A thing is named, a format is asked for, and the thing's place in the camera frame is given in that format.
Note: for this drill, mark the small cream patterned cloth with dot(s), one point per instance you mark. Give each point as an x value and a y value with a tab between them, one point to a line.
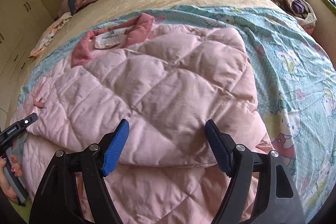
48	36

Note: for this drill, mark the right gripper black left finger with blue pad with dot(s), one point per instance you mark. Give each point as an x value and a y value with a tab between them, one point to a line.
57	198

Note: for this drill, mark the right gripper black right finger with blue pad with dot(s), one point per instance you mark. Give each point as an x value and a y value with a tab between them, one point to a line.
277	199

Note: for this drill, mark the basket of clothes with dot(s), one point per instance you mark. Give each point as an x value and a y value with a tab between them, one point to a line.
302	12

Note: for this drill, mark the cream wardrobe with black handles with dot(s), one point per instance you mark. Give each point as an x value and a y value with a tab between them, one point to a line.
22	24

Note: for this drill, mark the light blue cartoon bed sheet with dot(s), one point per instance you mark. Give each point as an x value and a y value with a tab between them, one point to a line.
294	78

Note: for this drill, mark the beige bed cover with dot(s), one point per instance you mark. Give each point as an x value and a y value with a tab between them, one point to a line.
104	10

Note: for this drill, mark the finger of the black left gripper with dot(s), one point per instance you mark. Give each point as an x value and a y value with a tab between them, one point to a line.
29	120

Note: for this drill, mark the pink quilted down jacket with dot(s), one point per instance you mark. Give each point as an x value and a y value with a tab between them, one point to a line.
166	80

